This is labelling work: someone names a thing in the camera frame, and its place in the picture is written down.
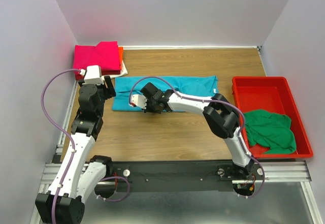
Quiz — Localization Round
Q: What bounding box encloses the aluminium frame rail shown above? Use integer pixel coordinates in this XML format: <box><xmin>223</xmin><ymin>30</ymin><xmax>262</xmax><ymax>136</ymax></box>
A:
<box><xmin>28</xmin><ymin>81</ymin><xmax>312</xmax><ymax>224</ymax></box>

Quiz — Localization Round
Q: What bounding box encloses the pink folded t shirt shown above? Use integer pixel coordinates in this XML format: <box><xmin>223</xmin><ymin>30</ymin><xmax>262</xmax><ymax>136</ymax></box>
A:
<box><xmin>73</xmin><ymin>41</ymin><xmax>121</xmax><ymax>71</ymax></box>

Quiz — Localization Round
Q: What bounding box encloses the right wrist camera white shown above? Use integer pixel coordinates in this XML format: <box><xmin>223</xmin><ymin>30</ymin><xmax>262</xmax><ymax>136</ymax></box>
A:
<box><xmin>129</xmin><ymin>94</ymin><xmax>148</xmax><ymax>110</ymax></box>

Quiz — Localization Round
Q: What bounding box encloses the teal t shirt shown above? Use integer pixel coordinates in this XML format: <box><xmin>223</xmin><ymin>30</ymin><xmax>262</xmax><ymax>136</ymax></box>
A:
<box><xmin>112</xmin><ymin>76</ymin><xmax>218</xmax><ymax>112</ymax></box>

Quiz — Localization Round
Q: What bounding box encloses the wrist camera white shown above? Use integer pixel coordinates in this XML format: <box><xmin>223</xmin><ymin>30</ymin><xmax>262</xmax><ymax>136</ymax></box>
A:
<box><xmin>79</xmin><ymin>65</ymin><xmax>104</xmax><ymax>85</ymax></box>
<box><xmin>129</xmin><ymin>94</ymin><xmax>148</xmax><ymax>110</ymax></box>

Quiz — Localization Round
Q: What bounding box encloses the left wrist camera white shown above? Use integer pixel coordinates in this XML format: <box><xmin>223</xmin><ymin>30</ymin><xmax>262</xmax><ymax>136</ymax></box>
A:
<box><xmin>79</xmin><ymin>65</ymin><xmax>104</xmax><ymax>85</ymax></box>

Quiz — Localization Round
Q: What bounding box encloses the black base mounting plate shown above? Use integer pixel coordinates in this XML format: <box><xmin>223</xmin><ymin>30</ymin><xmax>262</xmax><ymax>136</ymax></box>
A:
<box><xmin>94</xmin><ymin>160</ymin><xmax>263</xmax><ymax>198</ymax></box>

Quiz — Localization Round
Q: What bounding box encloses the orange folded t shirt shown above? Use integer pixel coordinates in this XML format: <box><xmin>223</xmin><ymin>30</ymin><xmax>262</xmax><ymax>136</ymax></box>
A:
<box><xmin>118</xmin><ymin>46</ymin><xmax>123</xmax><ymax>62</ymax></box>

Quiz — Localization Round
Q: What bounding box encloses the green t shirt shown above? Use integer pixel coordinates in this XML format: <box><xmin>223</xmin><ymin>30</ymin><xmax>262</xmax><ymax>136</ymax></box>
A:
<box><xmin>244</xmin><ymin>109</ymin><xmax>297</xmax><ymax>154</ymax></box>

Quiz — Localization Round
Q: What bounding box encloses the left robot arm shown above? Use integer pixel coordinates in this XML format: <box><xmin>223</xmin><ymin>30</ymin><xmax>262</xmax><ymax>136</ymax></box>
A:
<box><xmin>35</xmin><ymin>76</ymin><xmax>116</xmax><ymax>223</ymax></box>

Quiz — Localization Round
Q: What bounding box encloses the red plastic bin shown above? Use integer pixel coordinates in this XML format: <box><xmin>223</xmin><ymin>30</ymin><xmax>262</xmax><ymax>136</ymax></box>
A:
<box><xmin>232</xmin><ymin>76</ymin><xmax>313</xmax><ymax>159</ymax></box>

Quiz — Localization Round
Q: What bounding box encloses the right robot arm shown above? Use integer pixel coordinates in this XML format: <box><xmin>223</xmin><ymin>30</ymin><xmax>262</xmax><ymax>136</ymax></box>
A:
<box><xmin>131</xmin><ymin>82</ymin><xmax>254</xmax><ymax>179</ymax></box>

